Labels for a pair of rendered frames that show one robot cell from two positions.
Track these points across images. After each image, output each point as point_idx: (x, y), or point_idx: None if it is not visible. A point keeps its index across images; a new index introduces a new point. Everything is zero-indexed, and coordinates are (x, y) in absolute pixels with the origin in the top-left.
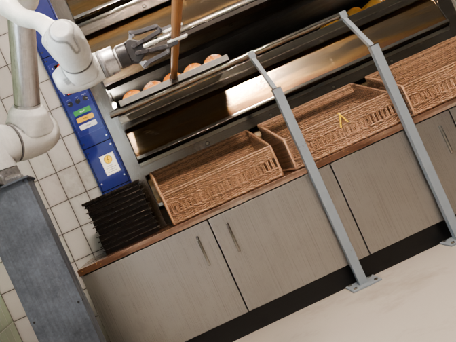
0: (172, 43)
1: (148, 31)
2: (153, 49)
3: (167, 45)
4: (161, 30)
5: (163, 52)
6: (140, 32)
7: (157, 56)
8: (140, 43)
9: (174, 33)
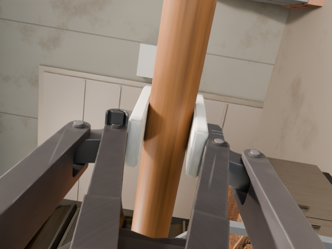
0: (210, 135)
1: (63, 193)
2: (210, 193)
3: (216, 139)
4: (122, 125)
5: (255, 168)
6: (20, 189)
7: (279, 198)
8: (112, 219)
9: (203, 28)
